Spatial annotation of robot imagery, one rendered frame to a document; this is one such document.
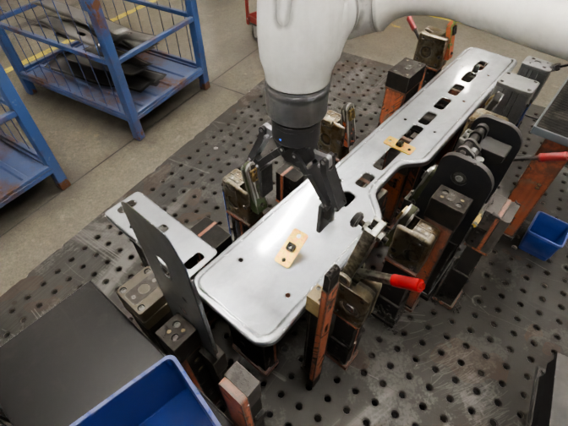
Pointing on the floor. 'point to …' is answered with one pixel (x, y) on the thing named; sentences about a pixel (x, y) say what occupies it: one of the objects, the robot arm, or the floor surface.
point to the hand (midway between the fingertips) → (293, 205)
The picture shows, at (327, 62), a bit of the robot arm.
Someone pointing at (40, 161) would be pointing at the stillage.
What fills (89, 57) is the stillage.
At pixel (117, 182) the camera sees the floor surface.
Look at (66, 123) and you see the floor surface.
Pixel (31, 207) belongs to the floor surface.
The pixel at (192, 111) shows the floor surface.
